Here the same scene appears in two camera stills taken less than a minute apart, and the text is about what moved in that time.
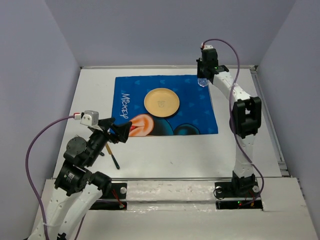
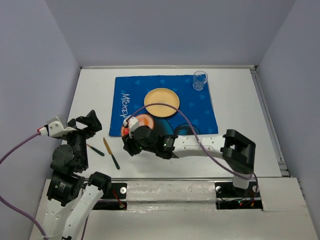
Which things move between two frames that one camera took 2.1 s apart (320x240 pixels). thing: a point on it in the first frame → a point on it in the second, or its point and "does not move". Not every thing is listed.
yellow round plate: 161,102 does not move
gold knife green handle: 109,151 does not move
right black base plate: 227,199 does not move
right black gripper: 200,62 → 129,144
